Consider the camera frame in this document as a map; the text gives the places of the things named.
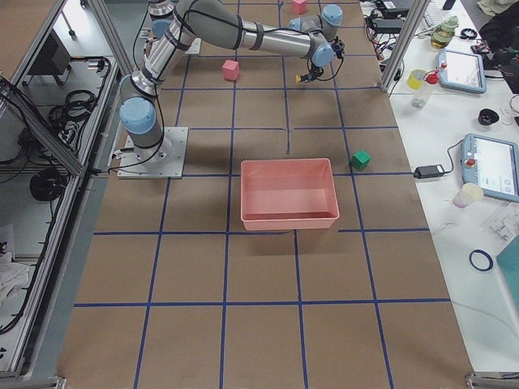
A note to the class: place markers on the black power adapter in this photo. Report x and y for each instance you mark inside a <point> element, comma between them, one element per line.
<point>429,171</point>

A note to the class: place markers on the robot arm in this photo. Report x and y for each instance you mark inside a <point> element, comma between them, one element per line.
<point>191,23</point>
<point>326,22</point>

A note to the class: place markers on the teach pendant far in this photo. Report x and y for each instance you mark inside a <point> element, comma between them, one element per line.
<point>463,72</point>

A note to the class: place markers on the yellow tape roll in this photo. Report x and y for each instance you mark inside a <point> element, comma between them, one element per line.
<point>415,79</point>

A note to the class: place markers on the red capped squeeze bottle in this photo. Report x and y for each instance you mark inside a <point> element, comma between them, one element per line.
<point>422,95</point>

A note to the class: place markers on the aluminium frame post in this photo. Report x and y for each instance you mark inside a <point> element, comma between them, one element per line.
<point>413,19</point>

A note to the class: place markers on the pink plastic bin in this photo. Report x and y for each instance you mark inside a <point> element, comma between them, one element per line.
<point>287,194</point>

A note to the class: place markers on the green cube near bin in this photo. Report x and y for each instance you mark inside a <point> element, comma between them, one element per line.
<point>360,160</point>

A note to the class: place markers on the teach pendant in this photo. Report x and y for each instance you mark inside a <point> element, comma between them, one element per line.
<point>463,72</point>
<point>492,164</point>

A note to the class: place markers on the teach pendant near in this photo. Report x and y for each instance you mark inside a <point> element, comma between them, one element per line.
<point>492,164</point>

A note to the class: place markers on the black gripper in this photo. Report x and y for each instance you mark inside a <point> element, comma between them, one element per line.
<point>314,71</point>

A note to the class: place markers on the pink cube far side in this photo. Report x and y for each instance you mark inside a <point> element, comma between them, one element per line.
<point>299,7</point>

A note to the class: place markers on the pink cube centre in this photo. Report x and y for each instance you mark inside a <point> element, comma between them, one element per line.
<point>231,70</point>

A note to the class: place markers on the pink cube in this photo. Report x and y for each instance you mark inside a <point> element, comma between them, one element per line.
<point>299,7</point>
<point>231,70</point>

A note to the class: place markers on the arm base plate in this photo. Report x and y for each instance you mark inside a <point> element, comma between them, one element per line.
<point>150,164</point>

